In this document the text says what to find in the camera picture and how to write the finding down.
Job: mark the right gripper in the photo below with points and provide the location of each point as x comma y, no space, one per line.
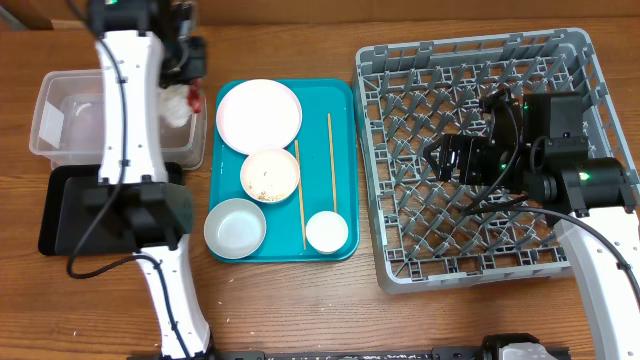
469,147

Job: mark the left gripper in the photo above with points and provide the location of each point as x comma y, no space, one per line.
195,66

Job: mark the red snack wrapper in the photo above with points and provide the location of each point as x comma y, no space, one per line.
194,99

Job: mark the white napkin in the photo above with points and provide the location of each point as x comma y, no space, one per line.
174,108

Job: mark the white bowl with rice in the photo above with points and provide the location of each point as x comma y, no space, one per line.
270,176

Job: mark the small white cup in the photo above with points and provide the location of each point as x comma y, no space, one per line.
326,232

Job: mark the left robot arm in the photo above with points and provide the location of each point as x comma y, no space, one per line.
143,45

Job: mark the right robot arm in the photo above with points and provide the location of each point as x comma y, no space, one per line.
537,149

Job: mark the grey dishwasher rack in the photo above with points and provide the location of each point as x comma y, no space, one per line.
408,95

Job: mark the large white plate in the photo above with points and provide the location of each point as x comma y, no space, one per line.
258,114

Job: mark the clear plastic bin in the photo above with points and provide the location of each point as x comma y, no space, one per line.
68,123

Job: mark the left wooden chopstick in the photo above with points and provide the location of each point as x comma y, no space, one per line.
300,195

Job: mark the wooden chopstick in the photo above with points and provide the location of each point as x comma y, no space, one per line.
300,195
332,163

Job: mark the right wooden chopstick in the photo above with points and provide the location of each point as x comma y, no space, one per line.
332,163

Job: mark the teal serving tray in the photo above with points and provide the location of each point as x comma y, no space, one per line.
283,240

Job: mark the black plastic tray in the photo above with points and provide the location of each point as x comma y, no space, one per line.
66,219

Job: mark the pale green shallow bowl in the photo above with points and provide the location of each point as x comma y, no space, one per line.
235,228

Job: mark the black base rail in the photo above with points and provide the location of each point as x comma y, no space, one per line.
487,350

